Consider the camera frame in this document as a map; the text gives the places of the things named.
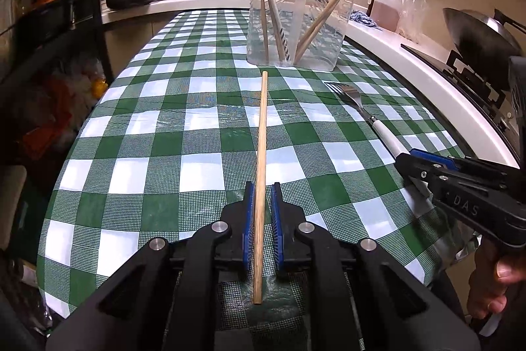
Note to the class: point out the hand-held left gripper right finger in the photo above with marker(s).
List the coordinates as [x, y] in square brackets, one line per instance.
[277, 227]

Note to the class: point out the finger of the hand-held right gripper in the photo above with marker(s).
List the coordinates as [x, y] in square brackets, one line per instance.
[435, 158]
[419, 168]

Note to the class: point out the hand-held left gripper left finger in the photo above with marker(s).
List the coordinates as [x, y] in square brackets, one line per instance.
[246, 227]

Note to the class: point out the clear plastic utensil container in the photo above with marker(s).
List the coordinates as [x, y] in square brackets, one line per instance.
[302, 5]

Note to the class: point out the person's right hand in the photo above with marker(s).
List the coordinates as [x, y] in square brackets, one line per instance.
[489, 285]

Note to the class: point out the black gas stove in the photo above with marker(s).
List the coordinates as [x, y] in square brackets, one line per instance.
[468, 67]

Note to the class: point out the green checked tablecloth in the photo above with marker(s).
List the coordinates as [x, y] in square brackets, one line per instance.
[164, 129]

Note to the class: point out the steel wok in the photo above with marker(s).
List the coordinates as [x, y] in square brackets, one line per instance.
[476, 34]

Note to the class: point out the clear plastic bottle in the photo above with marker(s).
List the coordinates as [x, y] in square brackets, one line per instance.
[415, 18]

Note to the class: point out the plastic cooking oil jug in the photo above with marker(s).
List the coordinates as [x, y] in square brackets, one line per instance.
[388, 11]

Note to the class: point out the blue cloth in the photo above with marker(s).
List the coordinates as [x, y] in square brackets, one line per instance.
[363, 20]

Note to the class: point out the yellow plastic bag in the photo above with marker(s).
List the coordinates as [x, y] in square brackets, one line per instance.
[100, 85]

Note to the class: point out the bundle of plastic bags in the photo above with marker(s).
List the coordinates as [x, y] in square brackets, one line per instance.
[74, 75]

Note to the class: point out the white plastic box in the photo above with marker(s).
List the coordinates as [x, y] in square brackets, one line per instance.
[12, 207]

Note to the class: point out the black metal shelf rack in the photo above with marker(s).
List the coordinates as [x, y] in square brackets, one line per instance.
[98, 5]

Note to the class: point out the black and orange cookware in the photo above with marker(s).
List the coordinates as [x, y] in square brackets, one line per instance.
[53, 18]

